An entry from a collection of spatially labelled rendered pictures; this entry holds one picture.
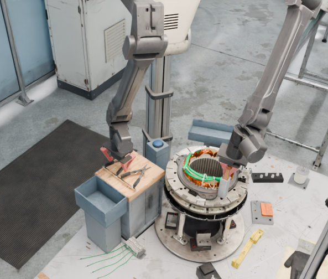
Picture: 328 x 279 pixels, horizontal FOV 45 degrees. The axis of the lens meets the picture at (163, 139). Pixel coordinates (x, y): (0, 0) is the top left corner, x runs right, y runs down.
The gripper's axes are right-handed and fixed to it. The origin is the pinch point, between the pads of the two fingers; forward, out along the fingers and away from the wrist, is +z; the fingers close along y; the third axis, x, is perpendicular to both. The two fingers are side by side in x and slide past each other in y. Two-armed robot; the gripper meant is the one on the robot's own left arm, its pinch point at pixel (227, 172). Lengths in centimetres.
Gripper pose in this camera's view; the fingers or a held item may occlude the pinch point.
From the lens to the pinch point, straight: 136.7
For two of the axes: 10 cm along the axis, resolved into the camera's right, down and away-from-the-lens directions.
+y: 9.1, 3.6, -2.1
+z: -1.4, 7.4, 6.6
